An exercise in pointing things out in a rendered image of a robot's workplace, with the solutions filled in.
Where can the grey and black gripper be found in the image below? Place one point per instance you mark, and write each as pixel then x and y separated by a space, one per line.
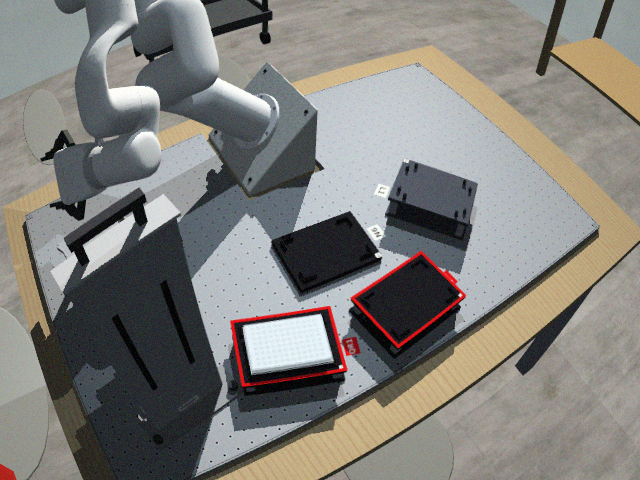
pixel 69 174

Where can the black rectangular nest with red border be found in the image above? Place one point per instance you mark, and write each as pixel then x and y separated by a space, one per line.
pixel 296 378
pixel 405 302

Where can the dark grey rectangular nest with corner posts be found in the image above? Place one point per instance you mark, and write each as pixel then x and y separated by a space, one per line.
pixel 437 195

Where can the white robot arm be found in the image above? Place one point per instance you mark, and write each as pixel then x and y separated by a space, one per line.
pixel 184 79

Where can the white microplate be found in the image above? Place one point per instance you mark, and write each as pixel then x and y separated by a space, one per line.
pixel 287 344

